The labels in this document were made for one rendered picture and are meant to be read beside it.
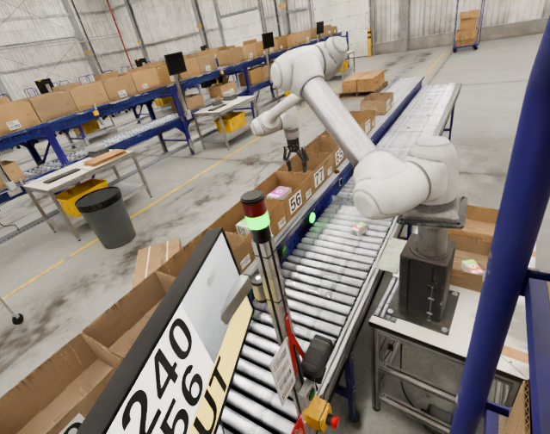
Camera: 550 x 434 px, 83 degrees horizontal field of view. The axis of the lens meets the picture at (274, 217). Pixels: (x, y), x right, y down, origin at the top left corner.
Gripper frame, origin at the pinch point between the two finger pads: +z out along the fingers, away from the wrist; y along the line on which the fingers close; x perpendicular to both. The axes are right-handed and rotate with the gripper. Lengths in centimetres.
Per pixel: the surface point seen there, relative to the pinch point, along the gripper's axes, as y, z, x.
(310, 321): -40, 42, 76
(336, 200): -10, 40, -32
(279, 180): 28.2, 20.2, -18.4
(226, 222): 29, 18, 44
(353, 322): -59, 42, 68
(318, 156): 13, 17, -58
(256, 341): -23, 42, 95
